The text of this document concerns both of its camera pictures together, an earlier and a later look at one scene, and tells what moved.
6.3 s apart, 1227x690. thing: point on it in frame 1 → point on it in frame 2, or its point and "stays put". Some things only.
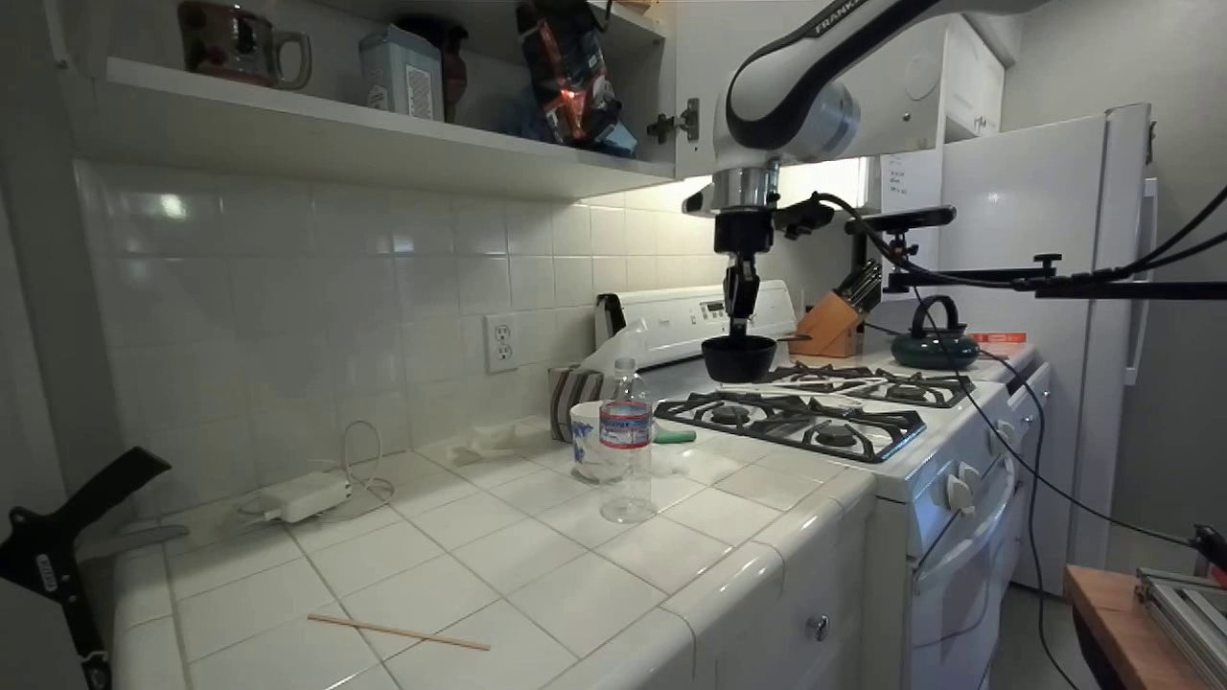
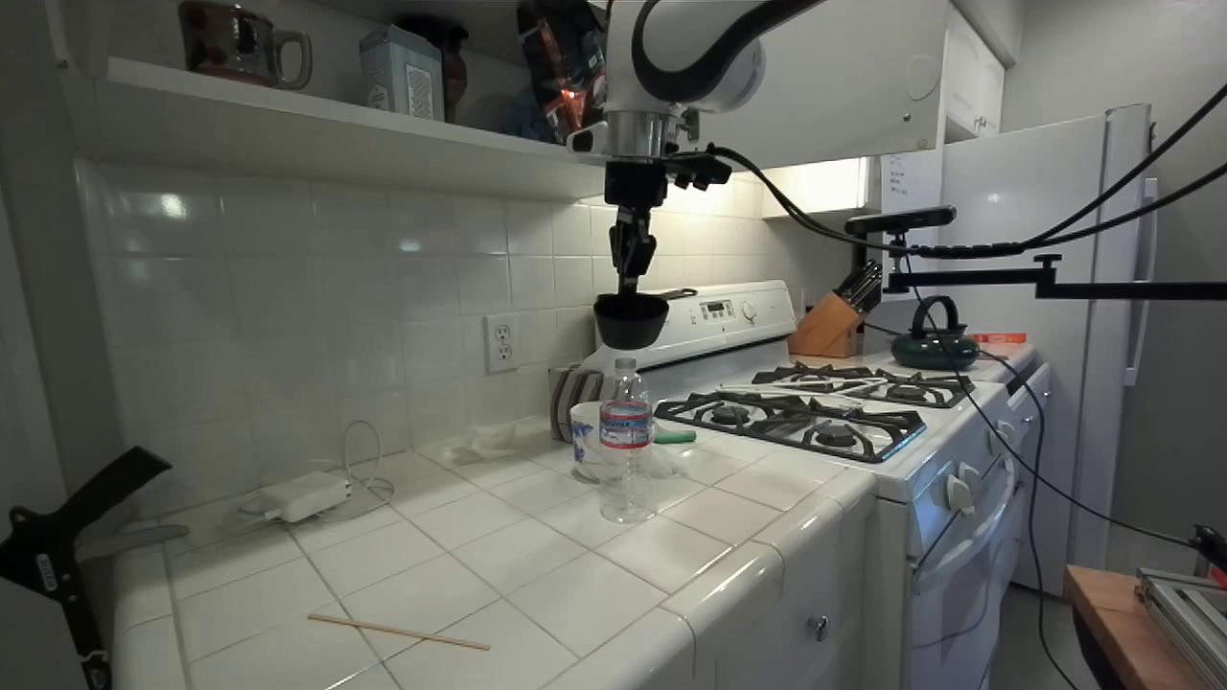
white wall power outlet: (505, 344) stays put
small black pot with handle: (738, 355) → (633, 318)
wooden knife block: (827, 331) stays put
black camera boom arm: (1039, 282) stays put
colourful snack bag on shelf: (564, 55) stays put
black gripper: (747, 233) → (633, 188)
